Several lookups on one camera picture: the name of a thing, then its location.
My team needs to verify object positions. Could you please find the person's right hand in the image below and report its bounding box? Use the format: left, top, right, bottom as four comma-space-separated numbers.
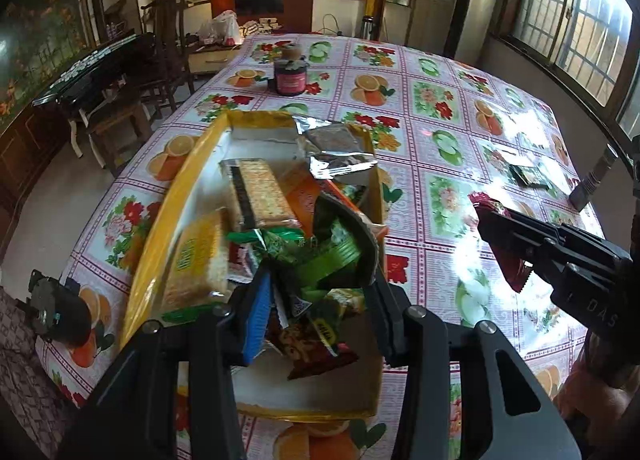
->
552, 337, 640, 422

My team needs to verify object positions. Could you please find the black motor device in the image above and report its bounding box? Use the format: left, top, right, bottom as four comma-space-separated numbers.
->
26, 268, 94, 347

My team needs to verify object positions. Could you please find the pile of small boxes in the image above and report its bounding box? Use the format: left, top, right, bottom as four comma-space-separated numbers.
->
239, 18, 282, 36

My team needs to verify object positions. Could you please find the light green snack packet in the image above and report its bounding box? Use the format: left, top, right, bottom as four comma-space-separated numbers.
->
295, 192, 387, 291

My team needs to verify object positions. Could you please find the row of mahjong tiles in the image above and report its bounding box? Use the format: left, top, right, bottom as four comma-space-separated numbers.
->
49, 34, 137, 86

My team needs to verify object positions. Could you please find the dark red jar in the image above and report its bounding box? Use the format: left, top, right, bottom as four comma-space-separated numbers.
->
273, 58, 310, 96

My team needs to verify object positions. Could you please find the low wooden cabinet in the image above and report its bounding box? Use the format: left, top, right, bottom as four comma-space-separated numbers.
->
186, 42, 247, 76

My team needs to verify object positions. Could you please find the patterned sofa cloth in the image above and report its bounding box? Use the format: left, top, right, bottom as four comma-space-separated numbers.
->
0, 284, 82, 460

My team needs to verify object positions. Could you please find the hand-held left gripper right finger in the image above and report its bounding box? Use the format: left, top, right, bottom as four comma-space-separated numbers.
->
365, 275, 583, 460

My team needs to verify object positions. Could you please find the orange cracker pack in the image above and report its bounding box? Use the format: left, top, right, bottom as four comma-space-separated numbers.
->
277, 166, 353, 237

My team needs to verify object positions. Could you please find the white plastic bag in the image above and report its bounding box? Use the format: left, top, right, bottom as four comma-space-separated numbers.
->
199, 8, 244, 46

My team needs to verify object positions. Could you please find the dark green cracker packet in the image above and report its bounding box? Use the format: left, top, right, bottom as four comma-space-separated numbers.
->
507, 162, 553, 191

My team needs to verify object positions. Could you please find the long green label cracker pack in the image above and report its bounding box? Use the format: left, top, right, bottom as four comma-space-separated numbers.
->
159, 209, 232, 311

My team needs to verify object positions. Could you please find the wooden stool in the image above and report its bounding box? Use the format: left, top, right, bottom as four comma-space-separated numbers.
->
86, 98, 152, 171

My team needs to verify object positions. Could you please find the silver foil snack packet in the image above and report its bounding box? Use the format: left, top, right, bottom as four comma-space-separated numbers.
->
295, 116, 361, 155
306, 150, 379, 187

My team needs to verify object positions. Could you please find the cracker pack with dark stripe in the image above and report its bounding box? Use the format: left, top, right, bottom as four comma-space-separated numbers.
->
219, 159, 302, 231

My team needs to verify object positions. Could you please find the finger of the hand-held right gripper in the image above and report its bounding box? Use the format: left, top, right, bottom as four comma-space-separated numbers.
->
477, 211, 567, 291
492, 211, 627, 261

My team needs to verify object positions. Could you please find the metal flashlight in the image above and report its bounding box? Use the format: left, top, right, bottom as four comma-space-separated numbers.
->
566, 144, 619, 211

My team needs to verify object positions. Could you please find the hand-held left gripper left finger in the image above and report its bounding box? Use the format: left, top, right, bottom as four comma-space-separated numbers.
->
57, 267, 273, 460

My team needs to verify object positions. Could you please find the flower wall painting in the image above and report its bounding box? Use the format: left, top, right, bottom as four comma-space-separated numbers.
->
0, 0, 87, 133

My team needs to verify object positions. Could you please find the yellow cardboard box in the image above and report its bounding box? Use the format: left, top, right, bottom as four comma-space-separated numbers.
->
120, 110, 388, 422

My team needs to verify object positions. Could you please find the barred window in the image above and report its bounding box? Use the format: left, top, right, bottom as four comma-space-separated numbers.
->
491, 0, 640, 128

